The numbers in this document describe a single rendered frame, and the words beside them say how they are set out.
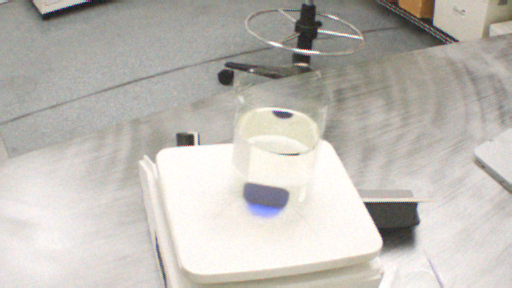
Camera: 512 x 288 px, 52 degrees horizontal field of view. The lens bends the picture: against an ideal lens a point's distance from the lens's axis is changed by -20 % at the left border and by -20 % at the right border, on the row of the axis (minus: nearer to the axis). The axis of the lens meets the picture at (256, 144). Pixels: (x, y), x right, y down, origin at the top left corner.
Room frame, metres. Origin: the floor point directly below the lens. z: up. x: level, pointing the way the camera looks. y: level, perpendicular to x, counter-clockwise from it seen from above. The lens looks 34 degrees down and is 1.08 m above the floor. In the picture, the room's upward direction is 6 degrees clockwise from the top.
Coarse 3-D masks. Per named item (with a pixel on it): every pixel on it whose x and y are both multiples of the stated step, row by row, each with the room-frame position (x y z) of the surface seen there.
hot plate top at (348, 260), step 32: (160, 160) 0.33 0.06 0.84; (192, 160) 0.33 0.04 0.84; (224, 160) 0.33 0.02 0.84; (320, 160) 0.34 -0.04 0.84; (192, 192) 0.30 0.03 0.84; (224, 192) 0.30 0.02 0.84; (320, 192) 0.31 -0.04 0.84; (352, 192) 0.31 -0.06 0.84; (192, 224) 0.27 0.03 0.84; (224, 224) 0.27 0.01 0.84; (256, 224) 0.28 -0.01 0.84; (288, 224) 0.28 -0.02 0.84; (320, 224) 0.28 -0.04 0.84; (352, 224) 0.28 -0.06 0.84; (192, 256) 0.24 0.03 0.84; (224, 256) 0.24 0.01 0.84; (256, 256) 0.25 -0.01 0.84; (288, 256) 0.25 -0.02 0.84; (320, 256) 0.25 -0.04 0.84; (352, 256) 0.25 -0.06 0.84
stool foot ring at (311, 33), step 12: (264, 12) 2.01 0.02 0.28; (300, 24) 1.86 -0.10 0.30; (348, 24) 1.99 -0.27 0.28; (288, 36) 1.79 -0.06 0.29; (300, 36) 1.85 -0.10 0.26; (312, 36) 1.85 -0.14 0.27; (348, 36) 1.88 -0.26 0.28; (360, 36) 1.90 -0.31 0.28; (288, 48) 1.70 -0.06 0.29; (360, 48) 1.79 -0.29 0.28
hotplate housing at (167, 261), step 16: (144, 160) 0.40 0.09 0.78; (144, 176) 0.36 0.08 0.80; (144, 192) 0.36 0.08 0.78; (160, 192) 0.32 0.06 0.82; (160, 208) 0.30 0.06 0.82; (160, 224) 0.29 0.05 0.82; (160, 240) 0.28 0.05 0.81; (160, 256) 0.28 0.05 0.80; (176, 256) 0.26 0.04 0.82; (160, 272) 0.29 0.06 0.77; (176, 272) 0.25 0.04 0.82; (320, 272) 0.26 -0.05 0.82; (336, 272) 0.26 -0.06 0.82; (352, 272) 0.26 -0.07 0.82; (368, 272) 0.26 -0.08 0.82; (384, 272) 0.26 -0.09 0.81
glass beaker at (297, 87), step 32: (256, 64) 0.33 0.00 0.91; (256, 96) 0.29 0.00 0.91; (288, 96) 0.33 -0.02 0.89; (320, 96) 0.32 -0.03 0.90; (256, 128) 0.29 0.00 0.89; (288, 128) 0.28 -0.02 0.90; (320, 128) 0.29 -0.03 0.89; (256, 160) 0.28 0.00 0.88; (288, 160) 0.28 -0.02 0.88; (256, 192) 0.28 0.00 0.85; (288, 192) 0.28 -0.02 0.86
